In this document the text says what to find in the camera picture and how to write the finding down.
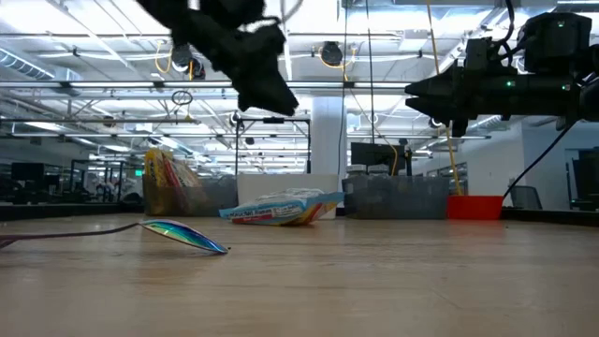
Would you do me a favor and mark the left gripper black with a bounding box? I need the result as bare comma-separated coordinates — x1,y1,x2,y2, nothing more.
170,8,300,117

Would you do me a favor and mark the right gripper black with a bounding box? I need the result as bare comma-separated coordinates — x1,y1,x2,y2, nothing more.
404,63,581,138

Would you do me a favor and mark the blue ramen packet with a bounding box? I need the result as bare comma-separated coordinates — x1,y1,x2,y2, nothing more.
218,187,346,227

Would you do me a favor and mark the yellow Maruchan ramen packet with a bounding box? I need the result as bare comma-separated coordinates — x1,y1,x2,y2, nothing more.
143,148,175,189

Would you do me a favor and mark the iridescent rainbow spoon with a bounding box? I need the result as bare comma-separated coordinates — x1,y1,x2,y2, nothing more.
0,218,230,256

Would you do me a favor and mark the white plastic bin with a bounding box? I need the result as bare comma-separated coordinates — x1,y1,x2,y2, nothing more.
236,173,341,220

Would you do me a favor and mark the black background monitor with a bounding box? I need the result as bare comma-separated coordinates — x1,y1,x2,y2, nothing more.
350,142,408,177

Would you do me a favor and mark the grey translucent plastic bin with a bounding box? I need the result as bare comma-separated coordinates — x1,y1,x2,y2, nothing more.
142,175,239,217
341,175,450,220

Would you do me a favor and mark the red plastic bowl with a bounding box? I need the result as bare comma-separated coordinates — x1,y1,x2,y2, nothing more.
446,195,505,221

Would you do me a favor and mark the grey office chair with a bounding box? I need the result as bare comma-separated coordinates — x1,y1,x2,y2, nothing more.
508,184,544,211

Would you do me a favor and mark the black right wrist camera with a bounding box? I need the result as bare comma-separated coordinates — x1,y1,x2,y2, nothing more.
465,37,493,71

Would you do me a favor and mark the yellow cable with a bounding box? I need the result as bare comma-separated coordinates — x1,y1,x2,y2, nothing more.
424,0,463,197

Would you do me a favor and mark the black ceiling cable reel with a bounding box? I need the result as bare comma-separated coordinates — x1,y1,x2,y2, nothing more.
320,41,344,67
170,41,207,81

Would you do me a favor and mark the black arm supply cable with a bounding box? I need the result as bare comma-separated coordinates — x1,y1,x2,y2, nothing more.
503,120,577,200

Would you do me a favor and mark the black aluminium table frame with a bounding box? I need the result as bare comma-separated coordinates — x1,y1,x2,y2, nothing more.
0,203,599,224

